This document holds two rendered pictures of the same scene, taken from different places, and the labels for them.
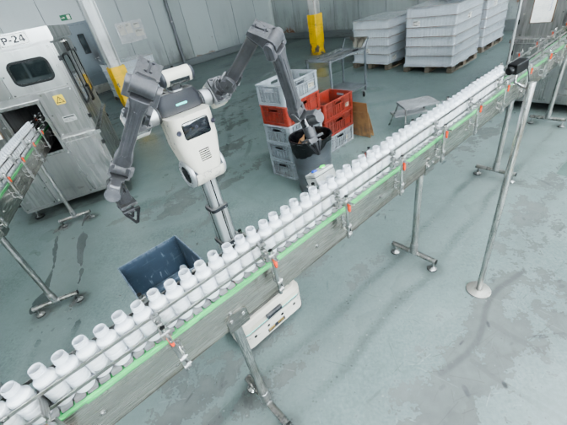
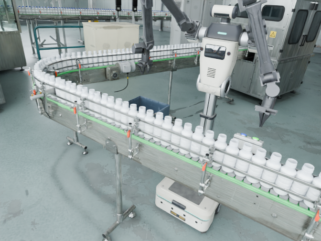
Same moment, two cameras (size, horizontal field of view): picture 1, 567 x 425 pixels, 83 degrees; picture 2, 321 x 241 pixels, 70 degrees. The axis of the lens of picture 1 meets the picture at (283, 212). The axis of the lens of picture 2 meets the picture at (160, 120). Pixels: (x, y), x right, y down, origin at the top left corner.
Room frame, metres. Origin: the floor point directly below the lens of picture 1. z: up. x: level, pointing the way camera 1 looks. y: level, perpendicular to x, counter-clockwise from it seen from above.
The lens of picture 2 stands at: (0.67, -0.98, 1.70)
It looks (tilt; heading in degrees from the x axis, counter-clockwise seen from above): 28 degrees down; 67
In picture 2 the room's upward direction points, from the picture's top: 4 degrees clockwise
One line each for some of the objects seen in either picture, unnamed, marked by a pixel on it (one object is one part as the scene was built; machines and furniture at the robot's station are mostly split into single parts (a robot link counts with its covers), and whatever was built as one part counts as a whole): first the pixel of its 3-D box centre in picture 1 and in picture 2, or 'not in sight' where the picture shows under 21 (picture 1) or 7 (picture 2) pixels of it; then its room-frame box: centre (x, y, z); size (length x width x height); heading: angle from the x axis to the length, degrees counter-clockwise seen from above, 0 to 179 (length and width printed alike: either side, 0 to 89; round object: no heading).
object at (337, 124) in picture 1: (327, 121); not in sight; (4.23, -0.84, 0.33); 0.61 x 0.41 x 0.22; 128
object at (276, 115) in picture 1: (290, 106); not in sight; (3.75, -0.33, 0.78); 0.61 x 0.41 x 0.22; 132
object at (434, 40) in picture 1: (442, 34); not in sight; (7.07, -3.92, 0.59); 1.24 x 1.03 x 1.17; 128
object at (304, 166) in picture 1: (313, 162); not in sight; (3.14, -0.43, 0.32); 0.45 x 0.45 x 0.64
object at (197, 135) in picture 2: (314, 203); (197, 141); (1.23, -0.15, 1.08); 0.06 x 0.06 x 0.17
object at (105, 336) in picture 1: (111, 343); (74, 95); (0.68, 0.62, 1.08); 0.06 x 0.06 x 0.17
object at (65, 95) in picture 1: (48, 119); (268, 45); (4.63, 2.84, 1.00); 1.60 x 1.30 x 2.00; 17
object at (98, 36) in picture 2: not in sight; (112, 50); (1.65, 4.54, 0.59); 1.10 x 0.62 x 1.18; 17
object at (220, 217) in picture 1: (224, 230); (204, 135); (1.65, 0.38, 0.74); 0.11 x 0.11 x 0.40; 35
